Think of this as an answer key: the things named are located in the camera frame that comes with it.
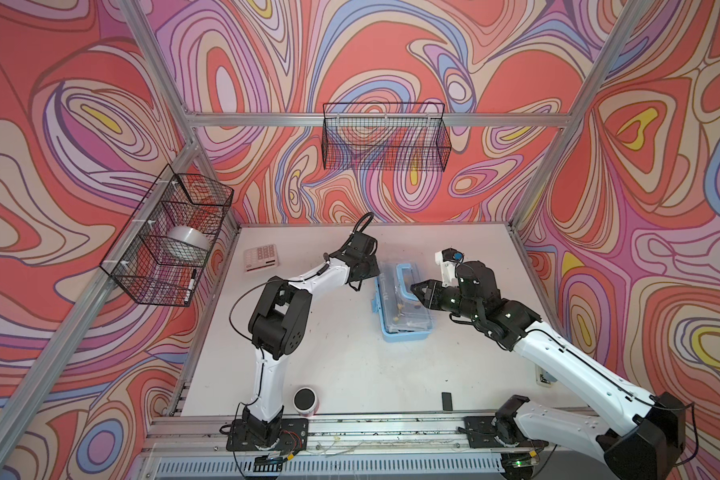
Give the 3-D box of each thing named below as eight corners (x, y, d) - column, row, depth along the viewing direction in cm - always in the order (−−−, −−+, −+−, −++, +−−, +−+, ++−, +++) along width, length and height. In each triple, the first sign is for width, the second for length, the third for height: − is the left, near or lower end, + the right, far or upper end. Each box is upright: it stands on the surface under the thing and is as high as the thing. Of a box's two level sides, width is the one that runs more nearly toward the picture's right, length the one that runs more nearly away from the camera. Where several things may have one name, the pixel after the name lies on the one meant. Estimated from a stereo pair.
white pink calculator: (247, 272, 109) (244, 267, 106) (247, 255, 114) (244, 249, 111) (279, 266, 110) (277, 260, 108) (277, 249, 116) (275, 243, 113)
